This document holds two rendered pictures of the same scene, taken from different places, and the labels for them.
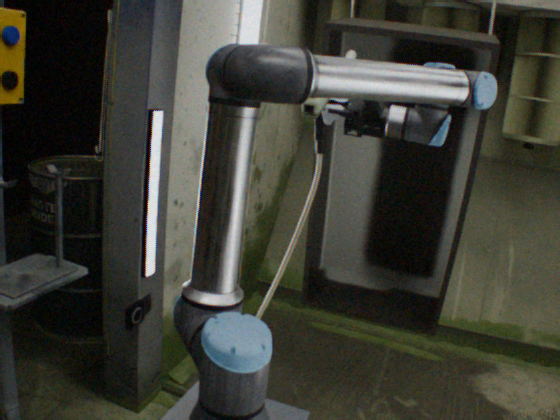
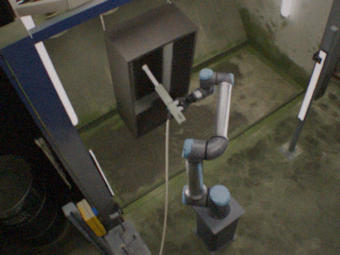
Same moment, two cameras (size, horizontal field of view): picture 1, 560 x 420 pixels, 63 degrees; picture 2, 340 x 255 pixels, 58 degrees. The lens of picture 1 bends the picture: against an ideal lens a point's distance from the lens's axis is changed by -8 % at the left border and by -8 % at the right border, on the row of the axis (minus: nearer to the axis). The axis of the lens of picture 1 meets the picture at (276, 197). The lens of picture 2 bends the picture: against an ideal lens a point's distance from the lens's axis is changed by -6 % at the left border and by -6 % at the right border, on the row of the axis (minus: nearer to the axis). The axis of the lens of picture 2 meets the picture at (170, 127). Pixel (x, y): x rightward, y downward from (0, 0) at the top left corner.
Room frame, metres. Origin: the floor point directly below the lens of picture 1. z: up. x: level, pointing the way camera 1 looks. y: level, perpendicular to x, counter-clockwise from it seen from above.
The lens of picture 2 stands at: (0.45, 0.96, 3.05)
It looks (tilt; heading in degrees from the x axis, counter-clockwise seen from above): 53 degrees down; 314
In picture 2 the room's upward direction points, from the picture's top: 8 degrees counter-clockwise
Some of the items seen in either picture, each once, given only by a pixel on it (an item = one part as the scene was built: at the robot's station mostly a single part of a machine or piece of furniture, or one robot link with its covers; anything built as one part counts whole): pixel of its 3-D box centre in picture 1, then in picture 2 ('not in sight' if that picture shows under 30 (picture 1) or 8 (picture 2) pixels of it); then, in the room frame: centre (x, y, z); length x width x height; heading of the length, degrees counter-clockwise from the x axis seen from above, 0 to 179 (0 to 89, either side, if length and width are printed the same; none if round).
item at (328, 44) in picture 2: not in sight; (308, 101); (0.75, -1.22, 0.82); 0.05 x 0.05 x 1.64; 71
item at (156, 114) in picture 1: (150, 195); (101, 175); (1.71, 0.45, 0.96); 0.06 x 0.02 x 0.63; 161
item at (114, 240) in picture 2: (26, 278); (127, 245); (1.26, 0.72, 0.78); 0.31 x 0.23 x 0.01; 161
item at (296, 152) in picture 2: not in sight; (290, 150); (0.75, -1.22, 0.01); 0.20 x 0.20 x 0.01; 71
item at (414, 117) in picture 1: (425, 126); (205, 90); (1.34, -0.39, 1.35); 0.12 x 0.09 x 0.10; 73
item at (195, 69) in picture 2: (471, 340); (168, 83); (2.45, -1.22, 0.11); 2.70 x 0.02 x 0.13; 71
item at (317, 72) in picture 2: not in sight; (311, 88); (0.76, -1.19, 1.02); 0.06 x 0.02 x 0.83; 161
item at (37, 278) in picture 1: (28, 226); (124, 236); (1.25, 0.70, 0.95); 0.26 x 0.15 x 0.32; 161
